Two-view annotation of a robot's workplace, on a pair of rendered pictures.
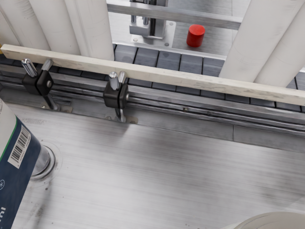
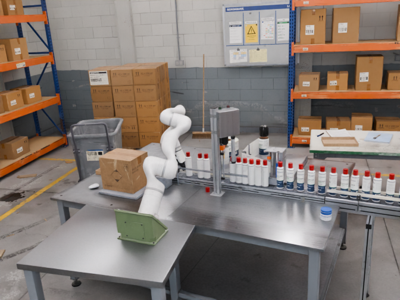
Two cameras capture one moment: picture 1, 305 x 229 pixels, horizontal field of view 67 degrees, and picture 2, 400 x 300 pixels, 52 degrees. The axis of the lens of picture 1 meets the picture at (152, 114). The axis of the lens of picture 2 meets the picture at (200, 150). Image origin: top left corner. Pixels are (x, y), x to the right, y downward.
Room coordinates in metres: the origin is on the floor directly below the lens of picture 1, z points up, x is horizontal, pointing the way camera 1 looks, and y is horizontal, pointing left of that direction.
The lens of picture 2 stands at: (3.16, 0.91, 2.14)
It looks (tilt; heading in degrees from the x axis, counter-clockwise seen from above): 18 degrees down; 200
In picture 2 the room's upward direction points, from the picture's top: 3 degrees counter-clockwise
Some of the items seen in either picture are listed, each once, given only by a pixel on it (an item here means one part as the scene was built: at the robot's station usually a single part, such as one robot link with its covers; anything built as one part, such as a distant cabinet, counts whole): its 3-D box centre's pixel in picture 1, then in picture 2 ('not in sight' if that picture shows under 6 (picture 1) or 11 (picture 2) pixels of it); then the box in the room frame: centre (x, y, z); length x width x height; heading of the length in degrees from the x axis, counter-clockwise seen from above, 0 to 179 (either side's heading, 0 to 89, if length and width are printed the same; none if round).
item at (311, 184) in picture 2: not in sight; (311, 178); (0.34, 0.69, 0.98); 0.05 x 0.05 x 0.20
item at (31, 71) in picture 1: (47, 80); not in sight; (0.22, 0.16, 0.89); 0.06 x 0.03 x 0.12; 174
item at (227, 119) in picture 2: not in sight; (225, 122); (0.36, 0.08, 1.38); 0.17 x 0.10 x 0.19; 139
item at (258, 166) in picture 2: not in sight; (258, 172); (0.30, 0.30, 0.98); 0.05 x 0.05 x 0.20
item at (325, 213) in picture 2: not in sight; (325, 213); (0.63, 0.81, 0.87); 0.07 x 0.07 x 0.07
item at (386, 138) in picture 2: not in sight; (378, 137); (-1.36, 1.23, 0.81); 0.32 x 0.24 x 0.01; 170
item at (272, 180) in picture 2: not in sight; (275, 166); (0.22, 0.41, 1.01); 0.14 x 0.13 x 0.26; 84
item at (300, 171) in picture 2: not in sight; (300, 177); (0.34, 0.62, 0.98); 0.05 x 0.05 x 0.20
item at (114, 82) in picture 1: (118, 101); not in sight; (0.19, 0.05, 0.89); 0.03 x 0.03 x 0.12; 84
